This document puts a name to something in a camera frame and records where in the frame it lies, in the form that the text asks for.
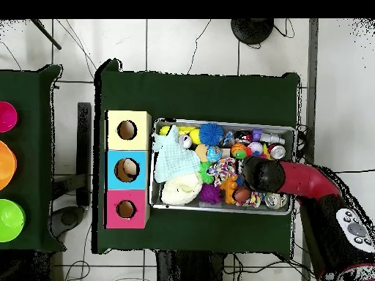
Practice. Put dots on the thin black rod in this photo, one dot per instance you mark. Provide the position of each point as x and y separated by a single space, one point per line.
47 34

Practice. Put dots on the blue spiky ball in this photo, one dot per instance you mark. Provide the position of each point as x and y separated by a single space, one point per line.
211 134

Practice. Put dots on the pink bowl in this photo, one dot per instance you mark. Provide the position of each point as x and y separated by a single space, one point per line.
7 117

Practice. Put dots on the black upright panel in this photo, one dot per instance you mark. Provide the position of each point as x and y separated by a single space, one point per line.
84 146

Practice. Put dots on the small brown football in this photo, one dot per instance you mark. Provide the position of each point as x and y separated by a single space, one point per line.
242 195

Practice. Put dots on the cream knitted cloth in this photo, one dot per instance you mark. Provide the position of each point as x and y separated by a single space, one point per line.
181 188

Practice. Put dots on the small white baseball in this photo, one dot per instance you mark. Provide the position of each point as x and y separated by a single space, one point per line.
255 147

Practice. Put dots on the orange bowl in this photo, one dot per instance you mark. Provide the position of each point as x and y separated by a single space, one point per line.
7 165

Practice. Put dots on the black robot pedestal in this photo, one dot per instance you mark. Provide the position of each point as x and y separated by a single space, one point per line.
190 266

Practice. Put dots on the rainbow spiky caterpillar toy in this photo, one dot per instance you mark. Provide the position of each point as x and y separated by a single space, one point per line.
240 155

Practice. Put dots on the small orange basketball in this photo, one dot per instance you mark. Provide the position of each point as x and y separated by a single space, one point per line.
237 147

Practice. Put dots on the green bowl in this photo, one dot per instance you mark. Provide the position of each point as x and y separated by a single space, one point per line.
10 221

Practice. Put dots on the grey black stand foot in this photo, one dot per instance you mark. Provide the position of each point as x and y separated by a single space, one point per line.
68 218

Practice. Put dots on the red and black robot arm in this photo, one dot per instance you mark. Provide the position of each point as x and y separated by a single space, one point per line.
307 181

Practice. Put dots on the mint knitted cloth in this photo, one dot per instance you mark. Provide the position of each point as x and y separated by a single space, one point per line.
175 161

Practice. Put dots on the black round stand base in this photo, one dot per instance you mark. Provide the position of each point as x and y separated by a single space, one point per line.
252 30

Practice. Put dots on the silver mesh bin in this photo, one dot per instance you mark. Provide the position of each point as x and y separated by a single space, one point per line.
164 202

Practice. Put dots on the dark green table cloth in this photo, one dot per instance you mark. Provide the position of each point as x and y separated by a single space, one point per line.
32 146
190 96

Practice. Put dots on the wooden box with three holes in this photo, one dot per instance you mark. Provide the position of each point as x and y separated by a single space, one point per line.
140 175

